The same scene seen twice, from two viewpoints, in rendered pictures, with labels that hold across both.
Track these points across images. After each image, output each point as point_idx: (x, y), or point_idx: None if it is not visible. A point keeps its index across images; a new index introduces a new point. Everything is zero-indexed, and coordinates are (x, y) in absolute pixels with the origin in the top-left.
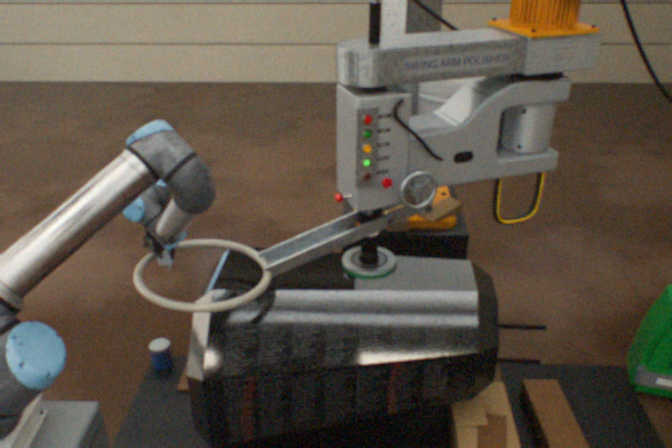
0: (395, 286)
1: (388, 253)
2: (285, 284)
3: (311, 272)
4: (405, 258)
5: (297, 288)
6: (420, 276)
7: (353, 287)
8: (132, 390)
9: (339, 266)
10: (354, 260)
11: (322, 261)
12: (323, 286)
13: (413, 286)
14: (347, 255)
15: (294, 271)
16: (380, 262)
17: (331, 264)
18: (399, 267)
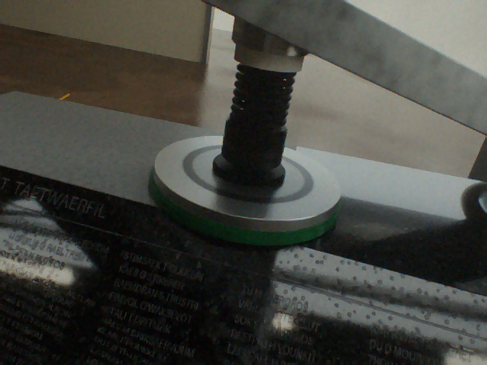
0: (196, 132)
1: (169, 171)
2: (477, 190)
3: (427, 204)
4: (101, 183)
5: (438, 175)
6: (111, 135)
7: (299, 150)
8: None
9: (343, 204)
10: (298, 175)
11: (409, 233)
12: (375, 166)
13: (152, 124)
14: (324, 194)
15: (483, 218)
16: (215, 153)
17: (372, 216)
18: (150, 164)
